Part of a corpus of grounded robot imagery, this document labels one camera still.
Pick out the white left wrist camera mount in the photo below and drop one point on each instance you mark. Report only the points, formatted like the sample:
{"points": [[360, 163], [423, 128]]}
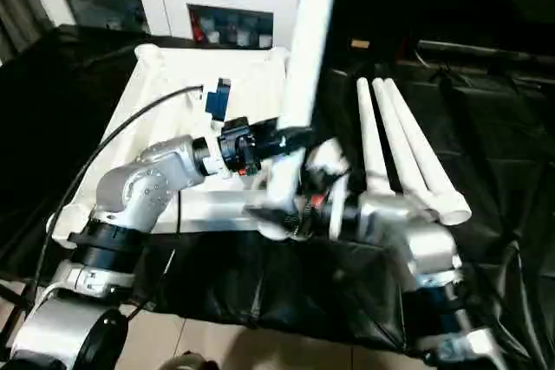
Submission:
{"points": [[217, 101]]}

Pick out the dark metal rail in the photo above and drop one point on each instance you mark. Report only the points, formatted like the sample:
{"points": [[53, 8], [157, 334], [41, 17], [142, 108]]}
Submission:
{"points": [[485, 51]]}

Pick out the white plastic table top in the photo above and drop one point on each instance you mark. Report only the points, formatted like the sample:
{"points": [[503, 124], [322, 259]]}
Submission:
{"points": [[173, 71]]}

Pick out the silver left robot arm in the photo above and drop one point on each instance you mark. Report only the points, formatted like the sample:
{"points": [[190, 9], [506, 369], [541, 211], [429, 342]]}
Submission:
{"points": [[143, 183]]}

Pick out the black cloth mat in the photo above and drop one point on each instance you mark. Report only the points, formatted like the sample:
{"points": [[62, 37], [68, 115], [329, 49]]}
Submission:
{"points": [[260, 279]]}

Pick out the small tan label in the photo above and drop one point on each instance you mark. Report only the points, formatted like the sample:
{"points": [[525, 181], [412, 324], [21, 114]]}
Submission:
{"points": [[359, 43]]}

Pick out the dark round robot part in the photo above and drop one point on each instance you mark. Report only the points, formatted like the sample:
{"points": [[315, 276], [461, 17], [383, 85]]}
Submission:
{"points": [[191, 361]]}

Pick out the grey curtain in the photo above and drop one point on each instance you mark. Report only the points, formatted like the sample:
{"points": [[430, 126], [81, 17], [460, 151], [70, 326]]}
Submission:
{"points": [[17, 1]]}

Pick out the white plastic table leg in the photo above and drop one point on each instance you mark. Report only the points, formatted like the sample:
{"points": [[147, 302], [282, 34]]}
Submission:
{"points": [[310, 40], [370, 127], [396, 136], [422, 144]]}

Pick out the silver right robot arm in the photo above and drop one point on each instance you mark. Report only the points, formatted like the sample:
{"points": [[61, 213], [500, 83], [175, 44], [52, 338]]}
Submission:
{"points": [[425, 240]]}

